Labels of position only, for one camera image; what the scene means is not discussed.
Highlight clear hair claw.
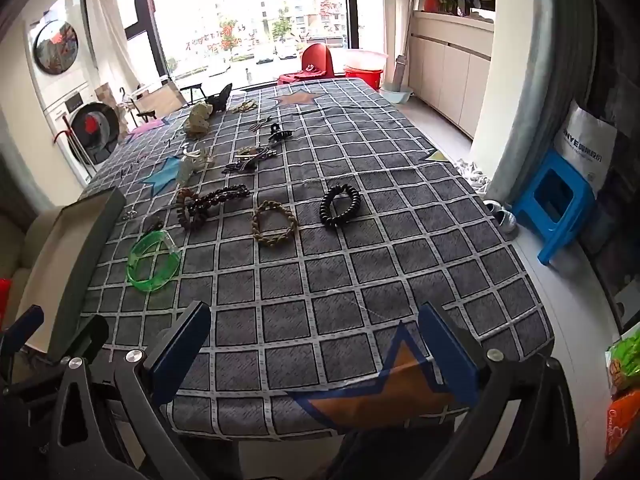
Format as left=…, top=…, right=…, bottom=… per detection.
left=175, top=157, right=198, bottom=188

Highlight brown spiral hair tie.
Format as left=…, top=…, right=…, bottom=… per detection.
left=175, top=187, right=211, bottom=231

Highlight cream dotted scrunchie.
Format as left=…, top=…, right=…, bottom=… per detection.
left=181, top=102, right=213, bottom=138

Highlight red plastic chair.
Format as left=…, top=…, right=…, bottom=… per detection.
left=277, top=42, right=336, bottom=86

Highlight clear ribbed hair clip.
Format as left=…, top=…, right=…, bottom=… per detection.
left=182, top=142, right=216, bottom=168

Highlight grey curtain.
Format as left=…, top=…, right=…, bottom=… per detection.
left=470, top=0, right=601, bottom=206

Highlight grey checked star tablecloth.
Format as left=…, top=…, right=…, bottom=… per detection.
left=80, top=77, right=556, bottom=448

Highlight white washing machine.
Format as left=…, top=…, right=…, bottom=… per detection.
left=47, top=87, right=123, bottom=181

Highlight white shoes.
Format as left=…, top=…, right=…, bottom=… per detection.
left=482, top=199, right=518, bottom=233

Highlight orange snack packet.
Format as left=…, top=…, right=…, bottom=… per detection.
left=605, top=390, right=640, bottom=458

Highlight green snack packet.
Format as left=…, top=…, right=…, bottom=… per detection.
left=605, top=337, right=640, bottom=391

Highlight black hair clips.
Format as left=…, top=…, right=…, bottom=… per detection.
left=222, top=157, right=261, bottom=176

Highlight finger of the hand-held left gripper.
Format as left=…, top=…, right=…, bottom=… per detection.
left=47, top=314, right=110, bottom=363
left=0, top=304, right=56, bottom=398

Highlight white low cabinet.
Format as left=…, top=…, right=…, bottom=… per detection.
left=407, top=10, right=496, bottom=138

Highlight black dotted hair bow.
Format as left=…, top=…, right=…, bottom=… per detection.
left=206, top=82, right=233, bottom=111

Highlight beige sofa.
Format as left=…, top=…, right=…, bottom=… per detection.
left=0, top=205, right=66, bottom=341

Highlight white curtain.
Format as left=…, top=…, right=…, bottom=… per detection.
left=85, top=0, right=166, bottom=86

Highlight black beaded snap clip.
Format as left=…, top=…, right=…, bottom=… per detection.
left=192, top=185, right=251, bottom=221

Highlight light blue basin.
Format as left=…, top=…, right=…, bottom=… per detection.
left=382, top=85, right=415, bottom=106

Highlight white dryer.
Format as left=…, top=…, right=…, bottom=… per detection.
left=27, top=7, right=101, bottom=106

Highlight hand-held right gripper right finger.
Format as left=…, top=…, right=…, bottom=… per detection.
left=419, top=303, right=583, bottom=480

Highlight blue plastic stool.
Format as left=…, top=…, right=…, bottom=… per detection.
left=511, top=149, right=596, bottom=266

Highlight green translucent bangle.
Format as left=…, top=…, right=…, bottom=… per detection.
left=126, top=230, right=182, bottom=295

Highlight red hooked pole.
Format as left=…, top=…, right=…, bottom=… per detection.
left=54, top=115, right=97, bottom=167

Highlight green jewelry box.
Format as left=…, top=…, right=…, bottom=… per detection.
left=27, top=187, right=127, bottom=363

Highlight black spiral hair tie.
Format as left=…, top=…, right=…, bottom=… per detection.
left=319, top=184, right=362, bottom=228

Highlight white shopping bag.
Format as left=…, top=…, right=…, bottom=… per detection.
left=552, top=100, right=618, bottom=196

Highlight pink basin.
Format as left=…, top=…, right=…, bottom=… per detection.
left=330, top=49, right=390, bottom=68

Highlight beige braided hair tie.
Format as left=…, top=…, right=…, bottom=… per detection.
left=251, top=200, right=299, bottom=247

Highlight red bucket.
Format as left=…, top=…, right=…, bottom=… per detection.
left=344, top=65, right=383, bottom=92

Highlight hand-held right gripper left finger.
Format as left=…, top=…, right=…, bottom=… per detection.
left=50, top=301, right=212, bottom=480

